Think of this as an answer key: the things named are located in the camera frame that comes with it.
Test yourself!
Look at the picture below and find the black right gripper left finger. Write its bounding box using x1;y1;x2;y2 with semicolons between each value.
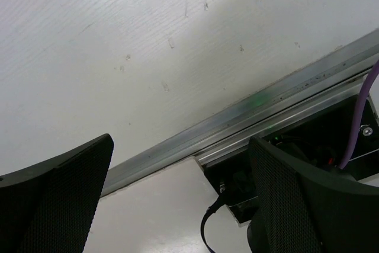
1;134;114;252

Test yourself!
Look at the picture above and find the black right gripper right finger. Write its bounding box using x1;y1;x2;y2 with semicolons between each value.
247;137;378;252

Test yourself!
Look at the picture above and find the black cable at base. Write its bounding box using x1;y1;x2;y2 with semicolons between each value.
200;195;227;253

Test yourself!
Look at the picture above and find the aluminium table rail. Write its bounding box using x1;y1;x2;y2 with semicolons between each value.
102;31;378;196

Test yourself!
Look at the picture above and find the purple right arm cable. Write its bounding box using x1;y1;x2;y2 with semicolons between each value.
337;60;379;169

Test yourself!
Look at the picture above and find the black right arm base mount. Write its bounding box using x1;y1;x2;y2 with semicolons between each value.
204;95;378;224

